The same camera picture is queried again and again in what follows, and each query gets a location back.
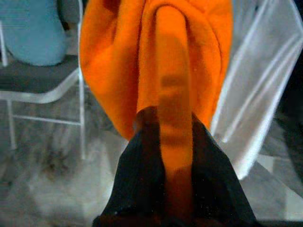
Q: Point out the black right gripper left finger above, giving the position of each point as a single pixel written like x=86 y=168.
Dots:
x=142 y=177

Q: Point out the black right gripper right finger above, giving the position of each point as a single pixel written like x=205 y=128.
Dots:
x=213 y=189

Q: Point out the orange shirt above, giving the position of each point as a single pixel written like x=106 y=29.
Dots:
x=113 y=59

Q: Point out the white shirt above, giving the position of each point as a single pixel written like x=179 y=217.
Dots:
x=260 y=82

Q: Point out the white folding chair grey seat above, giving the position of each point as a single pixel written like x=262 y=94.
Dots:
x=35 y=78

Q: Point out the light blue pillow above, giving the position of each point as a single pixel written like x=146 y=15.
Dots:
x=33 y=30

